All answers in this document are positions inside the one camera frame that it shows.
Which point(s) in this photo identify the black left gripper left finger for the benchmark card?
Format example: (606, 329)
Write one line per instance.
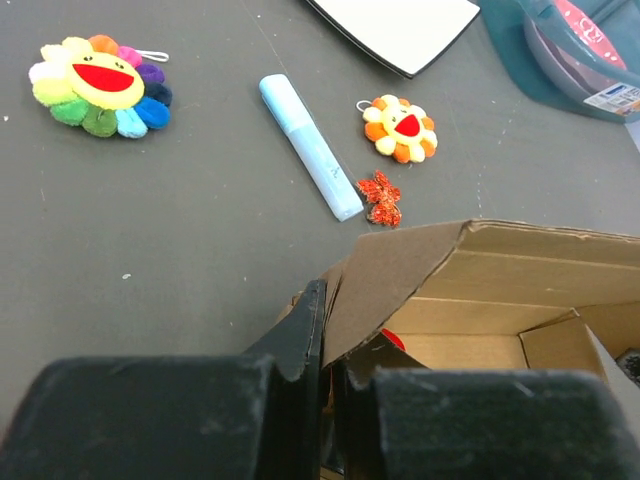
(255, 415)

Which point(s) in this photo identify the brown cardboard box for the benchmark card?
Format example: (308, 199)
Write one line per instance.
(488, 294)

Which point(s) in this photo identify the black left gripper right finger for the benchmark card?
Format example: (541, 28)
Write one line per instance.
(398, 421)

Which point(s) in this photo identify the pink dotted plate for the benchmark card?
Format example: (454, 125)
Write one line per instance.
(567, 73)

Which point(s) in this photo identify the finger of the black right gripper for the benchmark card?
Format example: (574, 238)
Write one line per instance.
(629, 364)

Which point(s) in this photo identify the red black stamp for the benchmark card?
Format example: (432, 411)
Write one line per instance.
(393, 338)

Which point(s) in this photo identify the rainbow plush flower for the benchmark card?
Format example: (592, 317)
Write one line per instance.
(103, 87)

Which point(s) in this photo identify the light blue stick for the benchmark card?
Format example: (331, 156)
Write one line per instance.
(295, 121)

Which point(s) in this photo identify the orange plush flower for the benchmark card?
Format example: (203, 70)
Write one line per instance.
(398, 129)

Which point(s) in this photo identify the teal plastic bin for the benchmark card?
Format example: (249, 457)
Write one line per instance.
(577, 56)

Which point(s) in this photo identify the white square plate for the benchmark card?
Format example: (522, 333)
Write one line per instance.
(406, 36)

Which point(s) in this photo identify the orange red small toy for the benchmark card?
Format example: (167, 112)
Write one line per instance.
(382, 196)

